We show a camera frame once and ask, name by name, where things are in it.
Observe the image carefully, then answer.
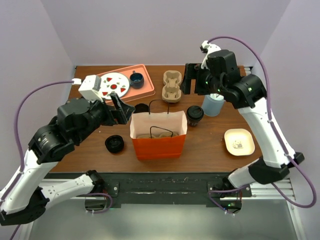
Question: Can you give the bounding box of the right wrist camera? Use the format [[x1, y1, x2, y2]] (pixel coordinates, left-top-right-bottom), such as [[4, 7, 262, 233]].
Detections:
[[200, 40, 221, 69]]

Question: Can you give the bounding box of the white wrapped straws bundle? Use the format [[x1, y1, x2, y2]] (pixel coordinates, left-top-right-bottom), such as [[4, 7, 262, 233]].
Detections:
[[210, 93, 224, 101]]

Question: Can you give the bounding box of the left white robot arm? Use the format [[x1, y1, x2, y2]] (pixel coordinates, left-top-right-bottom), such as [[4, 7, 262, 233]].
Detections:
[[0, 93, 135, 226]]

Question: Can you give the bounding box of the aluminium frame rail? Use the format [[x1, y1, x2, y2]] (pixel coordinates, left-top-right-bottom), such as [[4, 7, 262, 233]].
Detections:
[[243, 65, 297, 201]]

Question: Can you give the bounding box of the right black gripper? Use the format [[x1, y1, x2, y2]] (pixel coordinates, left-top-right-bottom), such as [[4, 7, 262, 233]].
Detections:
[[180, 61, 225, 95]]

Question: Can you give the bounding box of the pink plastic tray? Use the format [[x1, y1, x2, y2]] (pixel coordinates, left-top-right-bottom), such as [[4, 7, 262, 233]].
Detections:
[[98, 64, 155, 103]]

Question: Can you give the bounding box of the white panda dish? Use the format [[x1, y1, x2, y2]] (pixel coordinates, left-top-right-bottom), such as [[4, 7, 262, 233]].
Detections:
[[224, 128, 256, 157]]

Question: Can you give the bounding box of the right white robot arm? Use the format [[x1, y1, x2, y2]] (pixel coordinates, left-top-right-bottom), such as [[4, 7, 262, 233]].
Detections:
[[180, 46, 305, 197]]

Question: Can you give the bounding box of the dark coffee cup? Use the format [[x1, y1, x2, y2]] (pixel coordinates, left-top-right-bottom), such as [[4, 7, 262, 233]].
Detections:
[[187, 118, 201, 127], [134, 103, 149, 114]]

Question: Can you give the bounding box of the orange paper bag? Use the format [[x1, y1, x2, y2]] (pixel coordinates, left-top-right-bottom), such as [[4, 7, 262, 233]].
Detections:
[[130, 100, 188, 161]]

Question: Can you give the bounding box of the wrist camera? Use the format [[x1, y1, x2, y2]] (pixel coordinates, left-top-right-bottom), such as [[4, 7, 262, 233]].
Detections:
[[200, 40, 221, 69], [71, 74, 104, 103]]

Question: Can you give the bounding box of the dark blue ceramic cup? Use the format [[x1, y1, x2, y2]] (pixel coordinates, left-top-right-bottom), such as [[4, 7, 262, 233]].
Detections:
[[129, 70, 145, 89]]

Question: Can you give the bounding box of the white plate with strawberry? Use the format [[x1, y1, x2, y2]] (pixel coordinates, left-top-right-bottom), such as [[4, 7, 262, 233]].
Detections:
[[98, 72, 131, 100]]

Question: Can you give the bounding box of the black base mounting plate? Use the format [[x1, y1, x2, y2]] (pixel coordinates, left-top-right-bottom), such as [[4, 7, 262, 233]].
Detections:
[[100, 172, 252, 209]]

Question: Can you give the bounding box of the black cup lid on table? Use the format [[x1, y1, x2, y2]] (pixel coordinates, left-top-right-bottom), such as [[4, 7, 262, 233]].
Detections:
[[104, 135, 125, 154]]

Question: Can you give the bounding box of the light blue straw holder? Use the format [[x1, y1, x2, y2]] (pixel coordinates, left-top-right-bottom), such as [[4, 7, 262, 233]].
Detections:
[[201, 94, 225, 117]]

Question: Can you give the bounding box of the single cardboard cup carrier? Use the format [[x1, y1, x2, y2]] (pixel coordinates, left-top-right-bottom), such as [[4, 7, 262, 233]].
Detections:
[[136, 131, 179, 139]]

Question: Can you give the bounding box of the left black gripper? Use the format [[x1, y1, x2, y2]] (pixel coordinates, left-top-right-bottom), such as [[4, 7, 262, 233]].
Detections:
[[75, 91, 136, 143]]

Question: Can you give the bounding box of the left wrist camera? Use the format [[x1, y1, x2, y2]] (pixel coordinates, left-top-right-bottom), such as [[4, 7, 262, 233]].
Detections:
[[71, 74, 104, 103]]

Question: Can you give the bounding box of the black cup lid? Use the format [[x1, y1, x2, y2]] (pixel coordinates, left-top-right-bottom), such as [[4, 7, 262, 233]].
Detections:
[[104, 135, 125, 154], [186, 105, 204, 121]]

